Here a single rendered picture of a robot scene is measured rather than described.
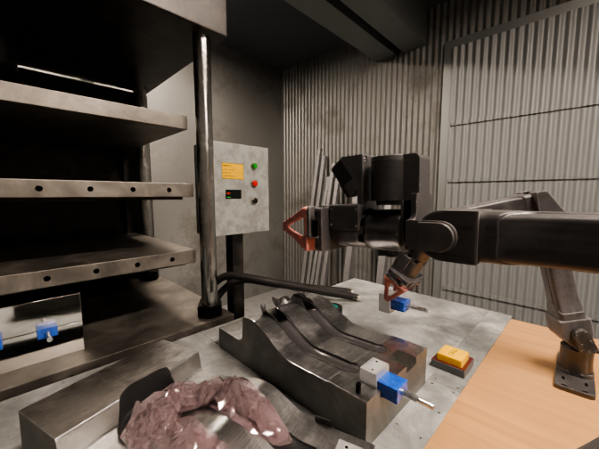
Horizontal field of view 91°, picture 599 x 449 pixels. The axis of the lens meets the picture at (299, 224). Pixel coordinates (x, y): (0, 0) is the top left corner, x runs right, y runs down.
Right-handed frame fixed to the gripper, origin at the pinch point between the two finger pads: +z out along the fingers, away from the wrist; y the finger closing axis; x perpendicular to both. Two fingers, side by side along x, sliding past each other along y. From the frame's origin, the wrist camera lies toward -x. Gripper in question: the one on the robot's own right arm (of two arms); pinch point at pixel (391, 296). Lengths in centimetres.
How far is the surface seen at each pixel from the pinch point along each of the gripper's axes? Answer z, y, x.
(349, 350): 5.1, 23.5, 4.8
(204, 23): -49, 26, -91
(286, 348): 9.5, 34.0, -4.5
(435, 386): 5.6, 9.6, 21.8
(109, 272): 27, 56, -61
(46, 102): -15, 67, -88
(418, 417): 5.0, 22.0, 22.9
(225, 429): 4, 57, 5
